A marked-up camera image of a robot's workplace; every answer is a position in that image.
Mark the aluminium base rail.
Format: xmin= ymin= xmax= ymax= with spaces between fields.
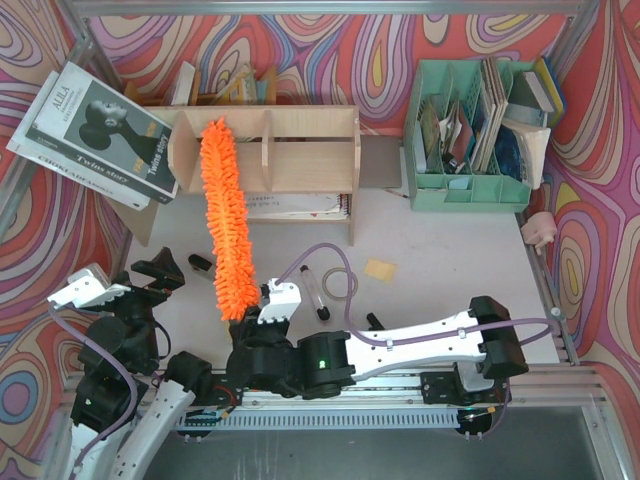
xmin=134 ymin=369 xmax=611 ymax=416

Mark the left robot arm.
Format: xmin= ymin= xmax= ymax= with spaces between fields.
xmin=48 ymin=247 xmax=213 ymax=479

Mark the pencil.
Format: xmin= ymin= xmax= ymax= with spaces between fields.
xmin=384 ymin=189 xmax=410 ymax=199

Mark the grey brown mat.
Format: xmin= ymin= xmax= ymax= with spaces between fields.
xmin=359 ymin=135 xmax=402 ymax=189

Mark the wooden bookshelf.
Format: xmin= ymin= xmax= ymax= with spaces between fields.
xmin=115 ymin=105 xmax=362 ymax=248

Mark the orange microfiber duster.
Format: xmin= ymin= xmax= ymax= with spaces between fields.
xmin=200 ymin=119 xmax=259 ymax=321

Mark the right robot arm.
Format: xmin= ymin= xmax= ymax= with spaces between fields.
xmin=226 ymin=296 xmax=529 ymax=400

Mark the open book beside organizer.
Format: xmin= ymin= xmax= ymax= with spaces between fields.
xmin=495 ymin=117 xmax=551 ymax=190

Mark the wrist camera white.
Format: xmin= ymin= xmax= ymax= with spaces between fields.
xmin=257 ymin=278 xmax=301 ymax=325
xmin=47 ymin=264 xmax=131 ymax=309

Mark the green desk organizer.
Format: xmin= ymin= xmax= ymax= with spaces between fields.
xmin=403 ymin=57 xmax=531 ymax=213

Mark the tape ring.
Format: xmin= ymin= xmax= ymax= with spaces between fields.
xmin=321 ymin=266 xmax=359 ymax=302

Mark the Twins story magazine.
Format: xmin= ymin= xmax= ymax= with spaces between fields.
xmin=25 ymin=62 xmax=178 ymax=204

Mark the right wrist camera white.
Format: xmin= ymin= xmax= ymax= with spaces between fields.
xmin=257 ymin=278 xmax=301 ymax=325

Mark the spiral notebook on lower shelf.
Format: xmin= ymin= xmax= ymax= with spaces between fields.
xmin=246 ymin=194 xmax=351 ymax=220

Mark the black and white stapler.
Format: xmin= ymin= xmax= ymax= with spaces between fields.
xmin=188 ymin=254 xmax=214 ymax=274

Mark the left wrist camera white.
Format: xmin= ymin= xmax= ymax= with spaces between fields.
xmin=47 ymin=264 xmax=131 ymax=309

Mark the white marker black cap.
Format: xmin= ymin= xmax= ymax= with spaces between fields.
xmin=299 ymin=264 xmax=331 ymax=322

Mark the blue yellow book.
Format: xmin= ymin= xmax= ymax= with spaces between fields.
xmin=508 ymin=56 xmax=566 ymax=129

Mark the yellow sticky note pad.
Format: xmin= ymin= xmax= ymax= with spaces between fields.
xmin=363 ymin=258 xmax=397 ymax=283

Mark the black plastic clip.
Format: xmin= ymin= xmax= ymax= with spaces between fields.
xmin=366 ymin=312 xmax=385 ymax=331

